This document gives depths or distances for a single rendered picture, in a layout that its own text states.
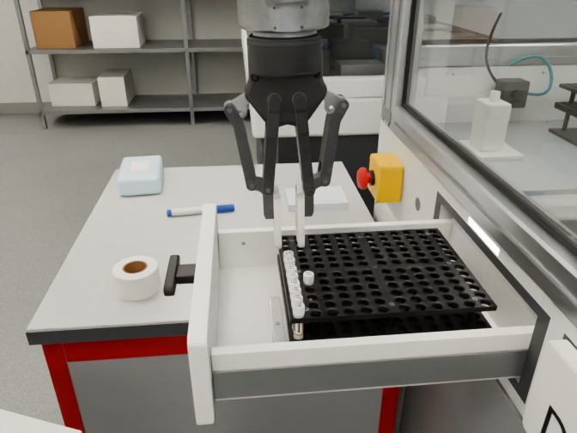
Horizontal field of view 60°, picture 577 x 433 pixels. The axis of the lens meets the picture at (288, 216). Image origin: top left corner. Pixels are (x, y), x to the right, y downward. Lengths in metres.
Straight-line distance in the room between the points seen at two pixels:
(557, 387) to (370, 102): 1.00
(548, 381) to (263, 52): 0.40
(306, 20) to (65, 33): 4.01
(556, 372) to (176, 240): 0.68
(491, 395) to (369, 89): 0.91
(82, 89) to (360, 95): 3.44
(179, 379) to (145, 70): 4.12
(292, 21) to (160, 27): 4.26
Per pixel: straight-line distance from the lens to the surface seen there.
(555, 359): 0.51
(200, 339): 0.47
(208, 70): 4.74
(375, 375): 0.54
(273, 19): 0.48
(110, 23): 4.32
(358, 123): 1.39
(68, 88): 4.60
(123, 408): 0.91
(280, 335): 0.59
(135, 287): 0.80
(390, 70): 0.99
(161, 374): 0.85
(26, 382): 1.93
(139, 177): 1.15
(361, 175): 0.91
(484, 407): 0.70
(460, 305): 0.57
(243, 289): 0.68
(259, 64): 0.50
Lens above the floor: 1.23
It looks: 27 degrees down
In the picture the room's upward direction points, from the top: straight up
